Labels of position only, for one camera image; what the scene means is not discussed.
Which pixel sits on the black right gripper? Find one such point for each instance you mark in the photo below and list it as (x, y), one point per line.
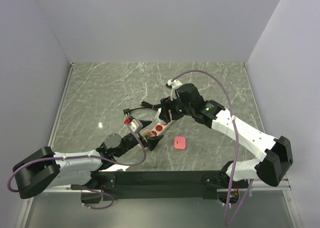
(166, 103)

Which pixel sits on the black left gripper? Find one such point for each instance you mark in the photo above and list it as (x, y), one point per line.
(152, 141)

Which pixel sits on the pink cube socket adapter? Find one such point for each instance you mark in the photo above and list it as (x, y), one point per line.
(146, 134)

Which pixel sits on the beige power strip red sockets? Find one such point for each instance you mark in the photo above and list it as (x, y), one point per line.
(157, 130)

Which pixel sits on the white cube socket adapter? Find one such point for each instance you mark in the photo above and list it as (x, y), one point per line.
(157, 116)

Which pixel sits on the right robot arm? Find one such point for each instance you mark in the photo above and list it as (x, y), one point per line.
(272, 156)

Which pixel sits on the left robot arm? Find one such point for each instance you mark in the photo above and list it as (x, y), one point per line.
(45, 168)

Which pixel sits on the pink flat plug adapter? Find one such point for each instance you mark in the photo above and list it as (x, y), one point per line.
(179, 143)

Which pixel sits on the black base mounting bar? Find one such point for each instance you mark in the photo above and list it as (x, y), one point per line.
(159, 184)

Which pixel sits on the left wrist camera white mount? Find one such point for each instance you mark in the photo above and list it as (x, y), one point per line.
(135, 125)

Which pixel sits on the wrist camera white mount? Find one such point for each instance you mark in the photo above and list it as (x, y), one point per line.
(173, 85)
(135, 125)

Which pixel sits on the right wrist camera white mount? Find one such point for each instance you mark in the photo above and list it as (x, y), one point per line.
(173, 85)

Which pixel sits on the aluminium frame rail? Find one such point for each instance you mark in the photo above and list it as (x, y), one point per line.
(258, 185)

